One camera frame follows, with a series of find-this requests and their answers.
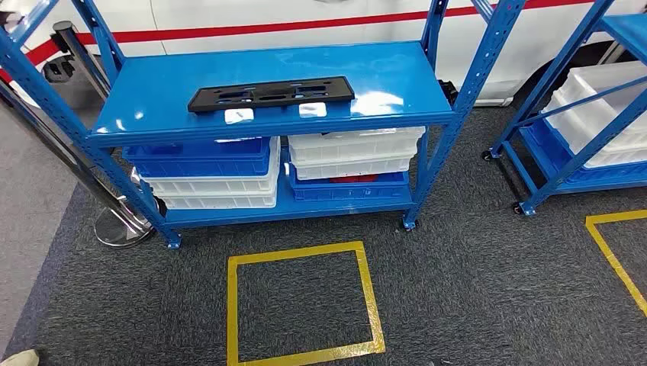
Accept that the blue plastic bin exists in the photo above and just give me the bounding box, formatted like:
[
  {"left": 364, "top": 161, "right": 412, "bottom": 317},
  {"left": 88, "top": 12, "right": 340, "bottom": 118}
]
[
  {"left": 519, "top": 120, "right": 647, "bottom": 185},
  {"left": 288, "top": 164, "right": 410, "bottom": 202},
  {"left": 122, "top": 137, "right": 272, "bottom": 178}
]

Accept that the chrome base stanchion post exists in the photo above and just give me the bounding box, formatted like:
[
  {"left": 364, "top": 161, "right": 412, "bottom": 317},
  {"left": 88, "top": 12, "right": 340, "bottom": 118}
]
[{"left": 0, "top": 80, "right": 155, "bottom": 249}]

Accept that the blue metal shelf rack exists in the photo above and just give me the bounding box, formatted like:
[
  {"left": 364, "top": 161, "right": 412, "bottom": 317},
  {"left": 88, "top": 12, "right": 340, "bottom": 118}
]
[
  {"left": 0, "top": 0, "right": 528, "bottom": 250},
  {"left": 482, "top": 0, "right": 647, "bottom": 217}
]

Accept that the red stanchion belt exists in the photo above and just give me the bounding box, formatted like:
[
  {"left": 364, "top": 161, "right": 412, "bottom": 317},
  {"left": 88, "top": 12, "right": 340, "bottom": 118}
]
[{"left": 0, "top": 39, "right": 60, "bottom": 85}]

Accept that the white car with red stripe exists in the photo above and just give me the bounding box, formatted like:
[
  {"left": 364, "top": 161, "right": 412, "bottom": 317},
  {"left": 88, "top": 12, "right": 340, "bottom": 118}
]
[{"left": 0, "top": 0, "right": 647, "bottom": 108}]

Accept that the black ribbed block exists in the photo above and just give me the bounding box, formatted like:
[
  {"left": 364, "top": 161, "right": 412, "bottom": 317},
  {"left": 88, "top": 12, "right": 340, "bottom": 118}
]
[{"left": 437, "top": 79, "right": 459, "bottom": 106}]

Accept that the black plastic panel part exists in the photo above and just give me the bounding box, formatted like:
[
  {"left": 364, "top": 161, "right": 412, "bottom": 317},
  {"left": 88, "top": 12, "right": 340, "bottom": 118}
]
[{"left": 187, "top": 75, "right": 356, "bottom": 114}]

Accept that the white plastic bin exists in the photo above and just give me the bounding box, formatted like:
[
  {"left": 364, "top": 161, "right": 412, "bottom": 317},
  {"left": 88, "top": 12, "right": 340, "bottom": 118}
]
[
  {"left": 132, "top": 136, "right": 282, "bottom": 198},
  {"left": 159, "top": 191, "right": 279, "bottom": 210},
  {"left": 293, "top": 156, "right": 417, "bottom": 181},
  {"left": 287, "top": 127, "right": 427, "bottom": 164},
  {"left": 563, "top": 60, "right": 647, "bottom": 117},
  {"left": 542, "top": 91, "right": 647, "bottom": 170}
]

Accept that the black capped stanchion post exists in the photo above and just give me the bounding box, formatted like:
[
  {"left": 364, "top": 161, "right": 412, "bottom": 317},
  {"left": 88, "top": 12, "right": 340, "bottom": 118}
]
[{"left": 52, "top": 21, "right": 113, "bottom": 102}]

